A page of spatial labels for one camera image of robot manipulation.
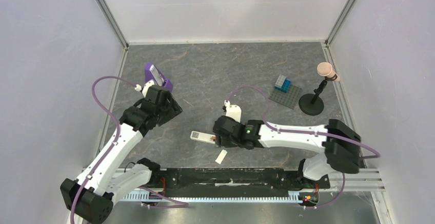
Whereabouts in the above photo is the white battery cover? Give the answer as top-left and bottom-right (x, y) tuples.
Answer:
(215, 149), (228, 165)

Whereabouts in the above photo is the white remote control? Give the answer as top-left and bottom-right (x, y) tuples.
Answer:
(190, 131), (216, 144)

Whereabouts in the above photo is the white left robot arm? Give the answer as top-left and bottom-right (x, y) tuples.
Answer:
(60, 83), (183, 223)

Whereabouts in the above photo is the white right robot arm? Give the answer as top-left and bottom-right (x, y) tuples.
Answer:
(212, 116), (361, 187)

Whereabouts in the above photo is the grey lego baseplate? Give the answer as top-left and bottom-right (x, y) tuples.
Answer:
(269, 85), (303, 109)

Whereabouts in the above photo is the blue lego brick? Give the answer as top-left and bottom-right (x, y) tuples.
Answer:
(275, 79), (291, 93)

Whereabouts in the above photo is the grey lego brick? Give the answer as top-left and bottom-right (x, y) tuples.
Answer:
(274, 75), (286, 89)

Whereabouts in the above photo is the black microphone stand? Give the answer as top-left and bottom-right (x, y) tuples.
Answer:
(298, 74), (339, 116)

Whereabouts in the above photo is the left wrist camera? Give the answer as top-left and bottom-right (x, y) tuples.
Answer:
(134, 80), (156, 97)

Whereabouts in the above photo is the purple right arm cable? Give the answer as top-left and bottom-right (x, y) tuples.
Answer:
(227, 85), (381, 210)

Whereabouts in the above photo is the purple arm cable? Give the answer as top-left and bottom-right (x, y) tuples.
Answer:
(69, 75), (190, 224)
(227, 85), (381, 210)

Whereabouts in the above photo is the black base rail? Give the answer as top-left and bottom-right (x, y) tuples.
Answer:
(145, 168), (330, 198)

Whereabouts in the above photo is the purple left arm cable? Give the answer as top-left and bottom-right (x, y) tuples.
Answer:
(69, 75), (190, 224)

